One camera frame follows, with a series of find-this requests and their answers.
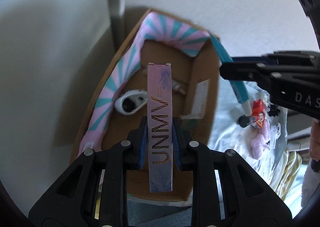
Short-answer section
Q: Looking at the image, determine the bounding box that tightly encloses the teal marker pen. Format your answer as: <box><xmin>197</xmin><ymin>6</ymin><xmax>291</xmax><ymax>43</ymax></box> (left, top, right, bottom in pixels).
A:
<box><xmin>211</xmin><ymin>35</ymin><xmax>252</xmax><ymax>117</ymax></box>

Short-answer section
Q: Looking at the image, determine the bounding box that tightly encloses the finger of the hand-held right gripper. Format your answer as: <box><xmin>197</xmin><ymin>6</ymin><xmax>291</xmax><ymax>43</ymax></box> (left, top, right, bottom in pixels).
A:
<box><xmin>219</xmin><ymin>61</ymin><xmax>273</xmax><ymax>85</ymax></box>

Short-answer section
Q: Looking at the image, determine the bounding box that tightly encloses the long purple cosmetic box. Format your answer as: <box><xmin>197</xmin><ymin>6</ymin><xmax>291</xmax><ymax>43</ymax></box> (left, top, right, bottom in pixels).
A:
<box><xmin>147</xmin><ymin>62</ymin><xmax>174</xmax><ymax>193</ymax></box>

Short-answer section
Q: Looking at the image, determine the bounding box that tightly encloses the cardboard box with pink striped flaps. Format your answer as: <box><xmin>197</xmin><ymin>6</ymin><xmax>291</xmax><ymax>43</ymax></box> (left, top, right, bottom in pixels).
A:
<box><xmin>69</xmin><ymin>7</ymin><xmax>222</xmax><ymax>203</ymax></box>

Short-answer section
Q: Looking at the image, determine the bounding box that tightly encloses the small black round object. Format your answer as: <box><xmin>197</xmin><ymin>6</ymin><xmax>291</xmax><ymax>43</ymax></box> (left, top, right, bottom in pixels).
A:
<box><xmin>238</xmin><ymin>115</ymin><xmax>250</xmax><ymax>128</ymax></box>

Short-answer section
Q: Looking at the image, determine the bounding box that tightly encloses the pink fluffy plush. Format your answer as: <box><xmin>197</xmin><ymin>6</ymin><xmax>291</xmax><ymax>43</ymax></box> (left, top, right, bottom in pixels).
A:
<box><xmin>249</xmin><ymin>119</ymin><xmax>272</xmax><ymax>160</ymax></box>

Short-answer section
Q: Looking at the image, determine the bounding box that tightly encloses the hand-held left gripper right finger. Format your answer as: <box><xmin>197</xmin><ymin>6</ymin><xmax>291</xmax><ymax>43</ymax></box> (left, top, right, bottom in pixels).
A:
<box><xmin>172</xmin><ymin>117</ymin><xmax>293</xmax><ymax>227</ymax></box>

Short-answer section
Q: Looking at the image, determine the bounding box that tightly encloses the yellow green floral quilt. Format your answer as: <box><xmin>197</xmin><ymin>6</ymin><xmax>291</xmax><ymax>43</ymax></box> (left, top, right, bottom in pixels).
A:
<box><xmin>274</xmin><ymin>151</ymin><xmax>303</xmax><ymax>194</ymax></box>

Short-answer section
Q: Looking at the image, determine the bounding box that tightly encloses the white plastic case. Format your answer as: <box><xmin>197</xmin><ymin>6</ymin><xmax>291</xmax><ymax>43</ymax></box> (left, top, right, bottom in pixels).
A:
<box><xmin>114</xmin><ymin>89</ymin><xmax>148</xmax><ymax>116</ymax></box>

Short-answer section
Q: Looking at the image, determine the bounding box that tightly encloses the red snack packet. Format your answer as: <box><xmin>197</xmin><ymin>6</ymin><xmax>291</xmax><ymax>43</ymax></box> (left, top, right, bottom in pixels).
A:
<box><xmin>248</xmin><ymin>100</ymin><xmax>270</xmax><ymax>130</ymax></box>

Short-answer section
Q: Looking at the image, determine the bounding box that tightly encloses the person's right forearm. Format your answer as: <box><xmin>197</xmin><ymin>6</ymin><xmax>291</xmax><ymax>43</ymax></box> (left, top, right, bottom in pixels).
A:
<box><xmin>301</xmin><ymin>119</ymin><xmax>320</xmax><ymax>208</ymax></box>

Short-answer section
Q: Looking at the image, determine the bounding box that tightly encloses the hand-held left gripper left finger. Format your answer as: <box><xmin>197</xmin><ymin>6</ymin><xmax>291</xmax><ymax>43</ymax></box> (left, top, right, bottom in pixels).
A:
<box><xmin>28</xmin><ymin>116</ymin><xmax>148</xmax><ymax>227</ymax></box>

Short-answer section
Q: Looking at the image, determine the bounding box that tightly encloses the light blue floral bedsheet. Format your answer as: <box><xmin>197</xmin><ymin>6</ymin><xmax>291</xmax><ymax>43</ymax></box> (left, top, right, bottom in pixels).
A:
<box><xmin>127</xmin><ymin>80</ymin><xmax>289</xmax><ymax>227</ymax></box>

